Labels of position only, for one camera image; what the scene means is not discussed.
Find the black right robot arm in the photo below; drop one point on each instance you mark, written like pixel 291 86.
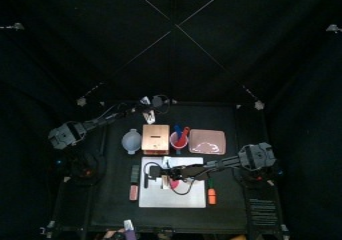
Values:
pixel 255 157

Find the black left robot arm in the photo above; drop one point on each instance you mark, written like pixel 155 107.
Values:
pixel 69 134

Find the flat pink dough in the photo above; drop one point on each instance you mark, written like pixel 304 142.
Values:
pixel 175 184

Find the wooden box with red drawer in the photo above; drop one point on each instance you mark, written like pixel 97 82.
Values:
pixel 155 138

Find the person's hand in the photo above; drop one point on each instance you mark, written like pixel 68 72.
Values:
pixel 113 234

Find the blue toy utensil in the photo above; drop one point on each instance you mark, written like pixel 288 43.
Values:
pixel 176 130

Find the green striped toy block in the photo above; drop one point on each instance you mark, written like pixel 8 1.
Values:
pixel 135 174

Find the white cutting board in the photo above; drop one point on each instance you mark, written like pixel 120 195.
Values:
pixel 191 197

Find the pink toy block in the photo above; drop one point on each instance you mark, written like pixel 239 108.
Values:
pixel 133 192

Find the orange toy carrot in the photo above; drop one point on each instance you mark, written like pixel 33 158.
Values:
pixel 211 194

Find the red cup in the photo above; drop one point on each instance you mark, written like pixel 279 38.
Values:
pixel 179 143

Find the red toy utensil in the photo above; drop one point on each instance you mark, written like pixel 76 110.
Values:
pixel 183 134

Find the pink square tray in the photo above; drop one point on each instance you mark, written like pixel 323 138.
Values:
pixel 207 139

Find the white and purple object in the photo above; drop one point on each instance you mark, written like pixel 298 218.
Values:
pixel 128 230

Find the printed label sticker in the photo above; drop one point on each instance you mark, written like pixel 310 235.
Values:
pixel 262 212

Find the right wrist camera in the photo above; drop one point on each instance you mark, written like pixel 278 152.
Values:
pixel 155 172

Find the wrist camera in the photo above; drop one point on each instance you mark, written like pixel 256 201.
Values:
pixel 155 172
pixel 156 101

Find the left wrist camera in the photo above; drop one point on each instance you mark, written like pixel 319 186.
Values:
pixel 156 101

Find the grey frame bracket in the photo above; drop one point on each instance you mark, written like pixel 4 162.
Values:
pixel 16 26
pixel 259 105
pixel 81 101
pixel 332 28

